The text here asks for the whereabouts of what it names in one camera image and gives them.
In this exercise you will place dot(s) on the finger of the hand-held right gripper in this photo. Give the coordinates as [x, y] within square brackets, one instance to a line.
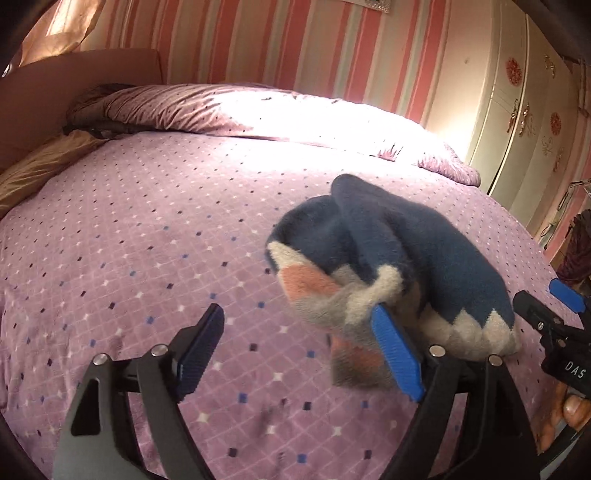
[531, 307]
[565, 293]

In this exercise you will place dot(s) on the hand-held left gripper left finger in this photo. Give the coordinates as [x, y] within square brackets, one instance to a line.
[203, 350]

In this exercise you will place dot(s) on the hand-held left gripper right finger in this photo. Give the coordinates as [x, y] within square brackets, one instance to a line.
[397, 355]

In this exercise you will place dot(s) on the navy argyle knit sweater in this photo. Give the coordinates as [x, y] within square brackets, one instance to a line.
[415, 240]

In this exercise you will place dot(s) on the person's right hand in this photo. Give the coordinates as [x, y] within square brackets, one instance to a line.
[577, 410]

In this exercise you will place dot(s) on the dark red cloth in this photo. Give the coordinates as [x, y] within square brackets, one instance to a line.
[577, 249]

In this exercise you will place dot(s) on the purple dotted bed blanket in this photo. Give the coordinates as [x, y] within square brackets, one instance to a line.
[138, 230]

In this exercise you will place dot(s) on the white wardrobe with floral decals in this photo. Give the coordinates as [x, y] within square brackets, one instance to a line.
[508, 115]

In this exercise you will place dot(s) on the purple patterned pillow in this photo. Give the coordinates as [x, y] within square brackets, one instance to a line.
[184, 106]

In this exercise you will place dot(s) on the tan brown cloth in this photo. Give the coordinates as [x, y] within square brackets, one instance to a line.
[37, 166]

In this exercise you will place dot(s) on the dark brown pillow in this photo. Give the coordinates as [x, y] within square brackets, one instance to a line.
[87, 99]

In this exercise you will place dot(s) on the brown wooden headboard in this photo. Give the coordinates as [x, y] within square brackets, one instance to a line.
[46, 92]

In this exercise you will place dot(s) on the orange sheer curtain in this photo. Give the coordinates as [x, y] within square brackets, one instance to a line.
[60, 32]

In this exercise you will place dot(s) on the wall picture frame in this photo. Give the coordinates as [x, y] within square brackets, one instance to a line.
[376, 4]

